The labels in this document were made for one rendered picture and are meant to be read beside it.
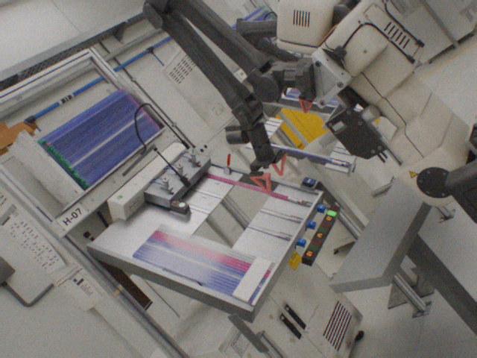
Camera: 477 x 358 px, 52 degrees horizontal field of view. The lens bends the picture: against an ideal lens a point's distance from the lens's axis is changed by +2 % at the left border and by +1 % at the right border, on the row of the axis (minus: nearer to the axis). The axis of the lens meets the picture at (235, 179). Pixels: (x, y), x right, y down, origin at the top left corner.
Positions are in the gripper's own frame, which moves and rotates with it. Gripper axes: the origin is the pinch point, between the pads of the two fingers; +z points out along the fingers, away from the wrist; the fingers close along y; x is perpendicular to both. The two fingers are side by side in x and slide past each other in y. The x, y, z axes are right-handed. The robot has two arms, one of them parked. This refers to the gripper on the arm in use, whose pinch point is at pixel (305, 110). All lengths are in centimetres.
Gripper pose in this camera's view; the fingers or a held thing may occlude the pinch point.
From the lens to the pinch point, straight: 233.4
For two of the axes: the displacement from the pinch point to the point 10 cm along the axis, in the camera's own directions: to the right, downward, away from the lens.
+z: -0.4, 8.3, 5.5
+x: 9.1, 2.5, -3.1
